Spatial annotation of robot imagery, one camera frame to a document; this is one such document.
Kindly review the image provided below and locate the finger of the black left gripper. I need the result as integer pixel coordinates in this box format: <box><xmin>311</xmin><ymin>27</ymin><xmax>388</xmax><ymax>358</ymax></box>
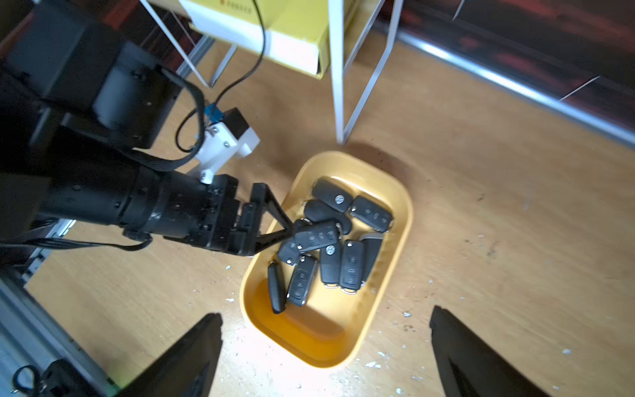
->
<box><xmin>252</xmin><ymin>228</ymin><xmax>293</xmax><ymax>255</ymax></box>
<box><xmin>249</xmin><ymin>183</ymin><xmax>293</xmax><ymax>232</ymax></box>

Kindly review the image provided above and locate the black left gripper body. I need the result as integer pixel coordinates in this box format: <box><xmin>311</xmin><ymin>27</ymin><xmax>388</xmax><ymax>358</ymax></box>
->
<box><xmin>163</xmin><ymin>175</ymin><xmax>258</xmax><ymax>256</ymax></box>

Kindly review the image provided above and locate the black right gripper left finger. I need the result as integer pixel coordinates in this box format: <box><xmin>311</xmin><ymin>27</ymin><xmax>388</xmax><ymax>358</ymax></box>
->
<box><xmin>117</xmin><ymin>313</ymin><xmax>223</xmax><ymax>396</ymax></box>

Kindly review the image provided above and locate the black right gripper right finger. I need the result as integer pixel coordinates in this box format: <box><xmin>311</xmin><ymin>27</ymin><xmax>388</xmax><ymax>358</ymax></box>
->
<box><xmin>429</xmin><ymin>305</ymin><xmax>547</xmax><ymax>397</ymax></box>

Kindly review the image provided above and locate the silver-edged car key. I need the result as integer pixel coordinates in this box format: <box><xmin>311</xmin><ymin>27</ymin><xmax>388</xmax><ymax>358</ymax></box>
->
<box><xmin>267</xmin><ymin>261</ymin><xmax>286</xmax><ymax>314</ymax></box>

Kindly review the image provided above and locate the dark grey car key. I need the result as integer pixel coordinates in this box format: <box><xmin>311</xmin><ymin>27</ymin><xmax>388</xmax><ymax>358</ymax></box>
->
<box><xmin>304</xmin><ymin>199</ymin><xmax>353</xmax><ymax>235</ymax></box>

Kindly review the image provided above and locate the black three-button car key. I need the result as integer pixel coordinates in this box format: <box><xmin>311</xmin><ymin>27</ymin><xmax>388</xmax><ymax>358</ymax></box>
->
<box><xmin>293</xmin><ymin>220</ymin><xmax>341</xmax><ymax>253</ymax></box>
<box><xmin>286</xmin><ymin>255</ymin><xmax>318</xmax><ymax>307</ymax></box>

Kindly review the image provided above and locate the black VW car key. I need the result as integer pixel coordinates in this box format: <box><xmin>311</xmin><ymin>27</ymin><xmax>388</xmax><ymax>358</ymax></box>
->
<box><xmin>312</xmin><ymin>178</ymin><xmax>353</xmax><ymax>213</ymax></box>

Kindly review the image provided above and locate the black silver Porsche key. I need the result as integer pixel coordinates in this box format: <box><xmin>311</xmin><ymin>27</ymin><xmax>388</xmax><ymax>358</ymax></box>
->
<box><xmin>359</xmin><ymin>233</ymin><xmax>384</xmax><ymax>286</ymax></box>

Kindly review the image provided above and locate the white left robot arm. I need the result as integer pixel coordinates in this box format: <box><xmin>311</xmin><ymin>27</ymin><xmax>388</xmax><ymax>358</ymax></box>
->
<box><xmin>1</xmin><ymin>1</ymin><xmax>293</xmax><ymax>256</ymax></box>

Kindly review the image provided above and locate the yellow storage box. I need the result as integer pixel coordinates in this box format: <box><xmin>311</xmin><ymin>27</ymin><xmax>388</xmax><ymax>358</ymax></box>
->
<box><xmin>240</xmin><ymin>152</ymin><xmax>413</xmax><ymax>369</ymax></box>

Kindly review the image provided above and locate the yellow book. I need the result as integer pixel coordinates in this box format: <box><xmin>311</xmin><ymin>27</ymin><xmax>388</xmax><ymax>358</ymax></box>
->
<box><xmin>180</xmin><ymin>0</ymin><xmax>330</xmax><ymax>79</ymax></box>

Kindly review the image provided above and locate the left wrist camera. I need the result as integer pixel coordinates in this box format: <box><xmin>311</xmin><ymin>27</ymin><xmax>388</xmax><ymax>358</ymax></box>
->
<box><xmin>187</xmin><ymin>108</ymin><xmax>261</xmax><ymax>185</ymax></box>

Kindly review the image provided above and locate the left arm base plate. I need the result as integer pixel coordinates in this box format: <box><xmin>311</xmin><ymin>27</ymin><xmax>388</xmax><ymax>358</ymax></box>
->
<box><xmin>11</xmin><ymin>359</ymin><xmax>106</xmax><ymax>397</ymax></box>

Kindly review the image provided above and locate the white wire shelf rack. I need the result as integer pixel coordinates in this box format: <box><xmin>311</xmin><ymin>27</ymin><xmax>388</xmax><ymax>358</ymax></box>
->
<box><xmin>142</xmin><ymin>1</ymin><xmax>403</xmax><ymax>145</ymax></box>

